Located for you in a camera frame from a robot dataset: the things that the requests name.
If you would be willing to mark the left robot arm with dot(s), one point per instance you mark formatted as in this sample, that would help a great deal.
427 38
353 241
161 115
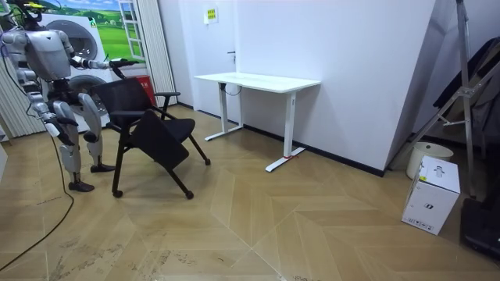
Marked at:
88 63

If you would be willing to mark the robot body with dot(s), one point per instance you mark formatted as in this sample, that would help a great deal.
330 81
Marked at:
47 50

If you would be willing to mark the white paper sign, yellow labels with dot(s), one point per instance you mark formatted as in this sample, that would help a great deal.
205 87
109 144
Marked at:
211 15

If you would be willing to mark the green landscape wall poster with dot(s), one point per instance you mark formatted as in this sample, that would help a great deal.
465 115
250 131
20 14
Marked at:
109 27

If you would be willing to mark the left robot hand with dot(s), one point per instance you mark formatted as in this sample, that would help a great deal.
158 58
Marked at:
123 63

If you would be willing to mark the black folded frame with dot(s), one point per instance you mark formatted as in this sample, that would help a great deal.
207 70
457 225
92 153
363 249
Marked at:
484 78

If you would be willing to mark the robot legs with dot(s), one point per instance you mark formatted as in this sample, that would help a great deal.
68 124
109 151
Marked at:
70 117

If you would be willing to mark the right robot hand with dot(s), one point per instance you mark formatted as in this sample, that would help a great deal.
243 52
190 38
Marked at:
62 130

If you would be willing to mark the white washing machine tower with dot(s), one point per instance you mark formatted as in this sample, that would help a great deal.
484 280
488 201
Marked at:
84 39

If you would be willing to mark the red box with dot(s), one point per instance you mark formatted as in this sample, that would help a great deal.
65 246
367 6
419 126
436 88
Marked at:
148 89

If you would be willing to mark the white pleated curtain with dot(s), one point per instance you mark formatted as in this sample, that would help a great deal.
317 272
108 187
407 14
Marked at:
156 50
15 109

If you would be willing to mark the black flat base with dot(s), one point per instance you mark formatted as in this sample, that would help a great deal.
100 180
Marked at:
482 226

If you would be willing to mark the silver metal tripod stand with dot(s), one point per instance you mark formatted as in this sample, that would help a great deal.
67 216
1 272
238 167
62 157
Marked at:
465 89

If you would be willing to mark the black folding chair with armrests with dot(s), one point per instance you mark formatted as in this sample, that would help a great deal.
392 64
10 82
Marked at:
156 136

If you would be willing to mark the white round bin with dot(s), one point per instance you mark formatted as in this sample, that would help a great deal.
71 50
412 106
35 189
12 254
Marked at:
426 154

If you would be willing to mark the white cardboard box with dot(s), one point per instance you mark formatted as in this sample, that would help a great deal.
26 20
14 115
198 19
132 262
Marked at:
429 195

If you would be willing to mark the white door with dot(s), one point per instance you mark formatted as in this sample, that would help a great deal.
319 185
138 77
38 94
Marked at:
211 54

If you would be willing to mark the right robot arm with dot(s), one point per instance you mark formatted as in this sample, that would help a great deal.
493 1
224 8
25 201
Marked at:
27 78

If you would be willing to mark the red tape strip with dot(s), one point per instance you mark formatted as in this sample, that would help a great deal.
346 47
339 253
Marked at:
290 157

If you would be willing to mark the white desk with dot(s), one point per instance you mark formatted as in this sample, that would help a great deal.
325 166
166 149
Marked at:
258 82

